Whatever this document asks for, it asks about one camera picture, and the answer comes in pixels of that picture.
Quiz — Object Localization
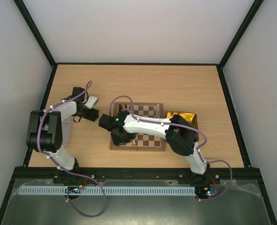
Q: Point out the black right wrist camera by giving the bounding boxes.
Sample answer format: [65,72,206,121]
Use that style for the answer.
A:
[98,114,115,132]

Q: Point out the black frame rail front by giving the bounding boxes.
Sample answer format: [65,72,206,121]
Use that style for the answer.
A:
[13,166,262,183]

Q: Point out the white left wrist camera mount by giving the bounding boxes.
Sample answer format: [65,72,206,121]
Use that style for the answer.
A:
[85,96,99,109]

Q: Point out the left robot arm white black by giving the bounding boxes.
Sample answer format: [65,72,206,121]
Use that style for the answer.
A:
[26,87,99,171]

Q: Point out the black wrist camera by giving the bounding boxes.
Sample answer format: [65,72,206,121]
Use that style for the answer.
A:
[71,87,86,101]
[98,114,115,132]

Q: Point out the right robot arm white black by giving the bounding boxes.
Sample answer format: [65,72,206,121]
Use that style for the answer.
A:
[107,111,209,184]

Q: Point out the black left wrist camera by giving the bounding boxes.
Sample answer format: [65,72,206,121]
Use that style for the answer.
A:
[71,87,86,101]

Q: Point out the wooden folding chess board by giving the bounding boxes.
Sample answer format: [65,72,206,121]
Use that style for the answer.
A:
[109,103,165,152]

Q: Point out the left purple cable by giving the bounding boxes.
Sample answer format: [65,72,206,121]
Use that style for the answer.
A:
[37,80,108,218]

